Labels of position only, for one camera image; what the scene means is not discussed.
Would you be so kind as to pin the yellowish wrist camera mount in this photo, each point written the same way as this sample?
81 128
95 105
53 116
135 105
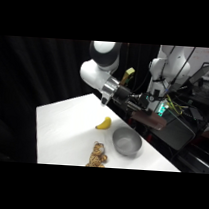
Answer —
128 75

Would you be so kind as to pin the black robot stand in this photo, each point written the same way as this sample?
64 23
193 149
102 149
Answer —
179 133

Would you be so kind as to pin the black curtain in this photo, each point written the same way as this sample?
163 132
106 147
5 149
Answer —
30 81

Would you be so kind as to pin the grey bowl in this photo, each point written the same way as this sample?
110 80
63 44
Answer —
127 141

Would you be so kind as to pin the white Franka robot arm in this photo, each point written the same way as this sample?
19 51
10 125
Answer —
96 75

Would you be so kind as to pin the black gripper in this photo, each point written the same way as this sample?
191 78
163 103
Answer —
123 95

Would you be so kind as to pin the small green light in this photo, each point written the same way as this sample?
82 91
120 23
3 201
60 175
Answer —
163 109

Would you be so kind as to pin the brown plastic cup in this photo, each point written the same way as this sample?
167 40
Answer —
151 121

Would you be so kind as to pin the yellow banana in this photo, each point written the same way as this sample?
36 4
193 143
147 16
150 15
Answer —
104 124

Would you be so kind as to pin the spotted plush leopard toy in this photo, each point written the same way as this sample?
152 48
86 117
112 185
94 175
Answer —
97 156

